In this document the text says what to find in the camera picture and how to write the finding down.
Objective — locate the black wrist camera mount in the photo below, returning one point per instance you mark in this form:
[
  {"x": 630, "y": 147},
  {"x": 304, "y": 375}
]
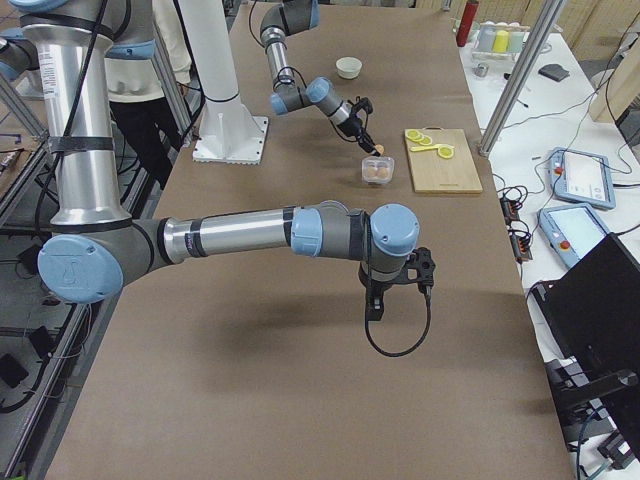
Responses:
[{"x": 420, "y": 269}]

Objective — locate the black orange power strip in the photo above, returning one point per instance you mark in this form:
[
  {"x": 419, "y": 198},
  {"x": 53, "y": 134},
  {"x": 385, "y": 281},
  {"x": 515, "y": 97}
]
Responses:
[{"x": 518, "y": 231}]

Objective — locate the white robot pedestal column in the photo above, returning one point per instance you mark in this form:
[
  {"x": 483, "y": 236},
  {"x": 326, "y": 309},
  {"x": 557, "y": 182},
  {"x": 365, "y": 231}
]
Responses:
[{"x": 227, "y": 132}]

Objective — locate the lower blue teach pendant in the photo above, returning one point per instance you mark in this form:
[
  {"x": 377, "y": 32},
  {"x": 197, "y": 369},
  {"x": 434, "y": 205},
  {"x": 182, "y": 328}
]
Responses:
[{"x": 572, "y": 230}]

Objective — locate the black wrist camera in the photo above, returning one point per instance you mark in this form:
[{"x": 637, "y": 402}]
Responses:
[{"x": 361, "y": 104}]

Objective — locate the blue teach pendant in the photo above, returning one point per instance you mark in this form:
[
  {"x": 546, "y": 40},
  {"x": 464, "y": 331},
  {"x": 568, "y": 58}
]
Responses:
[
  {"x": 572, "y": 230},
  {"x": 579, "y": 176}
]

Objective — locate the lemon slice near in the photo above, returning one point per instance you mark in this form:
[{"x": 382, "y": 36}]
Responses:
[{"x": 425, "y": 140}]

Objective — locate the rack with coloured cups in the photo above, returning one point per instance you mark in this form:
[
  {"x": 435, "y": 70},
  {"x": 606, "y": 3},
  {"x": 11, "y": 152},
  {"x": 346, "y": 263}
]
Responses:
[{"x": 502, "y": 41}]

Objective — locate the small metal cup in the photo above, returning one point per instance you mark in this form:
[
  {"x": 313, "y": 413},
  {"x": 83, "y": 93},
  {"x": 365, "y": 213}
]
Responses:
[{"x": 481, "y": 70}]

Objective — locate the wooden cutting board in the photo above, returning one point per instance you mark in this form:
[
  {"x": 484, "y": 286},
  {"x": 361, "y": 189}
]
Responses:
[{"x": 434, "y": 175}]

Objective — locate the dark grey cloth pad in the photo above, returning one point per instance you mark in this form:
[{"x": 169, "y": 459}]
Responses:
[{"x": 554, "y": 72}]

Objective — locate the clear plastic egg box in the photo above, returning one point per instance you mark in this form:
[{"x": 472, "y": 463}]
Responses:
[{"x": 377, "y": 161}]

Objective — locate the person in cream sweater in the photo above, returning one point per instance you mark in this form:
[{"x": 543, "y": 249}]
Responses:
[{"x": 137, "y": 100}]

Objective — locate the aluminium frame post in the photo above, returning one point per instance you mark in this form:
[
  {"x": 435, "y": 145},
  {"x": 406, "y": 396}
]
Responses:
[{"x": 550, "y": 13}]

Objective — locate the white ceramic bowl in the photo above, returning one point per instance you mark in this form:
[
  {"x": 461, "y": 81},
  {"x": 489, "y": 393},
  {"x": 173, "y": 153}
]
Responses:
[{"x": 348, "y": 68}]

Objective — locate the upper blue teach pendant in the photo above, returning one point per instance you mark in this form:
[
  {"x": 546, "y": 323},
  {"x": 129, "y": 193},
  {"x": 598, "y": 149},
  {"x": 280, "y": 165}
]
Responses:
[{"x": 579, "y": 176}]

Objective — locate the lemon slice far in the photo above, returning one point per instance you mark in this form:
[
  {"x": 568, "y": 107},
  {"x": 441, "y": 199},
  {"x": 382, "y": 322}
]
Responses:
[{"x": 412, "y": 134}]

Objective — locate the red bottle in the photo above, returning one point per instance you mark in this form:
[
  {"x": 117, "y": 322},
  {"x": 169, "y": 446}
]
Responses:
[{"x": 466, "y": 22}]

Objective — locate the lemon slice middle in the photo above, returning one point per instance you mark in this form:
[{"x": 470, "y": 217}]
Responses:
[{"x": 421, "y": 137}]

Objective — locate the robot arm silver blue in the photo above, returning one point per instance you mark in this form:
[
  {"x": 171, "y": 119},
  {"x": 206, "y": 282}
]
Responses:
[
  {"x": 290, "y": 91},
  {"x": 97, "y": 248}
]

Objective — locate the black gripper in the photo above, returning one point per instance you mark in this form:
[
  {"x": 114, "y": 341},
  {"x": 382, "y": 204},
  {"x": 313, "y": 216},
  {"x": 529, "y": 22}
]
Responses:
[
  {"x": 373, "y": 293},
  {"x": 353, "y": 126}
]

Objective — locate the black monitor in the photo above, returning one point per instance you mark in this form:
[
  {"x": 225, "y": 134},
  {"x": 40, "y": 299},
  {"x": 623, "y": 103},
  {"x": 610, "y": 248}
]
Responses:
[{"x": 593, "y": 314}]

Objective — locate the lemon slice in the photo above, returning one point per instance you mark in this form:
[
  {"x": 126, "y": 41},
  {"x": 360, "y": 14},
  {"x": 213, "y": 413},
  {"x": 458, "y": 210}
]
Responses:
[
  {"x": 425, "y": 140},
  {"x": 412, "y": 134},
  {"x": 421, "y": 137}
]

